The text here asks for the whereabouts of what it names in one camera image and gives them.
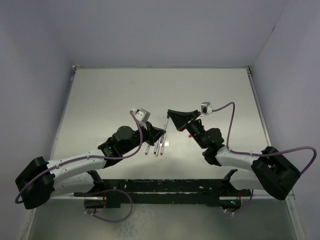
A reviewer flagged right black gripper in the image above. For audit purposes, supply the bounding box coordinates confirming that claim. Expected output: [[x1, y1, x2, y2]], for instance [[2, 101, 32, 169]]
[[168, 110, 207, 149]]

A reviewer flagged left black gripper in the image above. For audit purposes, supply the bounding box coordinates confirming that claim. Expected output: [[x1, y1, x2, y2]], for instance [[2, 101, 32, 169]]
[[121, 120, 165, 154]]

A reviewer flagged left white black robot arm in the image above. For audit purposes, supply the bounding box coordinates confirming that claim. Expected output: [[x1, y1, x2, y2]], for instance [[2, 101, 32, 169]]
[[14, 122, 166, 210]]

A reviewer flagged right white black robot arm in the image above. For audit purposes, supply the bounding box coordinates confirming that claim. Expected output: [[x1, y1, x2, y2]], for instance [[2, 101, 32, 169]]
[[167, 110, 301, 200]]

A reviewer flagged yellow whiteboard marker pen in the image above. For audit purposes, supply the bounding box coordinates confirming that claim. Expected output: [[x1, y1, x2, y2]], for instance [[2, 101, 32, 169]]
[[155, 138, 162, 157]]

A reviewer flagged purple whiteboard marker pen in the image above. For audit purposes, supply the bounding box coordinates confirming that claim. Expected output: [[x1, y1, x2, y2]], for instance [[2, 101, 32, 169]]
[[144, 144, 151, 155]]

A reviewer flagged red whiteboard marker pen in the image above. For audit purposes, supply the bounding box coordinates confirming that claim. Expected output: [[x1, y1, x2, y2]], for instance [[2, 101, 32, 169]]
[[160, 133, 167, 156]]

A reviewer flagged blue whiteboard marker pen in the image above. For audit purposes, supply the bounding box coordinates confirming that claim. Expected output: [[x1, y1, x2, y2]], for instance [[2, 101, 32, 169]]
[[153, 139, 160, 155]]

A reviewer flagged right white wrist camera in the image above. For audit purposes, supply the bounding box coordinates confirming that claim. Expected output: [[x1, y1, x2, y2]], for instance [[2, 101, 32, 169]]
[[200, 101, 213, 115]]

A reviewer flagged lower purple cable loop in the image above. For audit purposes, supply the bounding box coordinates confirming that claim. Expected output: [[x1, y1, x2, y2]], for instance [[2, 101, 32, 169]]
[[83, 188, 134, 223]]

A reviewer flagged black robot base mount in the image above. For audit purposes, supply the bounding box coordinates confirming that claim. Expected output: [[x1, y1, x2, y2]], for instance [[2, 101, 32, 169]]
[[74, 174, 251, 211]]

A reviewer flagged aluminium frame rail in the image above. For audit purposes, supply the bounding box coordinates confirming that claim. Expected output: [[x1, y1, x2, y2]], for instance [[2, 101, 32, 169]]
[[248, 179, 290, 200]]

